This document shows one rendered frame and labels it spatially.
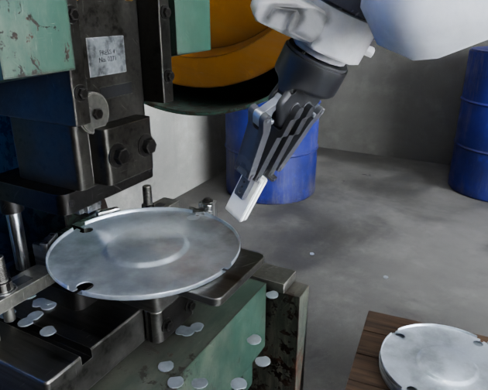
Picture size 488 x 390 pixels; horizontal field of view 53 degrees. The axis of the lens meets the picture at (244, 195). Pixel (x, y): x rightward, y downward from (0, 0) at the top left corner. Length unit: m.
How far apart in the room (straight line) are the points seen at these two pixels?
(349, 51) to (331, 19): 0.04
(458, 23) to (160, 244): 0.53
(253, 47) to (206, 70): 0.12
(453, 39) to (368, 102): 3.61
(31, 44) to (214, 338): 0.49
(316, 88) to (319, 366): 1.33
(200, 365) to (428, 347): 0.65
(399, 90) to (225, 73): 3.02
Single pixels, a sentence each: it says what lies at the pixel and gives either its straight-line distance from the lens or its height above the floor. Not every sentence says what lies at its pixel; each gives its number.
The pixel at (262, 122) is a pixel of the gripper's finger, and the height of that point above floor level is 1.01.
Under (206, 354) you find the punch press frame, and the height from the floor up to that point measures 0.63.
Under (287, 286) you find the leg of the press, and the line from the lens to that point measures 0.95.
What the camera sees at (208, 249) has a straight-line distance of 0.75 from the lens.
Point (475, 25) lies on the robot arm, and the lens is 0.39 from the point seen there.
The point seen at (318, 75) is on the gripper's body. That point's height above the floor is 1.06.
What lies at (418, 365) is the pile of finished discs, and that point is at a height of 0.38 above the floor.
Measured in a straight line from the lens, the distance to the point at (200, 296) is 0.65.
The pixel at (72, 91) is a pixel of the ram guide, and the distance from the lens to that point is 0.63.
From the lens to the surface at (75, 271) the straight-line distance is 0.73.
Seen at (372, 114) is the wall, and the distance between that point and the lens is 4.01.
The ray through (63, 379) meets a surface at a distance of 0.69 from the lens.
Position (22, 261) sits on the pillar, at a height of 0.75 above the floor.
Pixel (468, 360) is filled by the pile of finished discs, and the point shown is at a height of 0.38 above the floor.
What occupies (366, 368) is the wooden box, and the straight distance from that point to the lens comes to 1.22.
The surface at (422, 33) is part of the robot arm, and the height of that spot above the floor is 1.11.
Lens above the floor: 1.13
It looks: 21 degrees down
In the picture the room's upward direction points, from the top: straight up
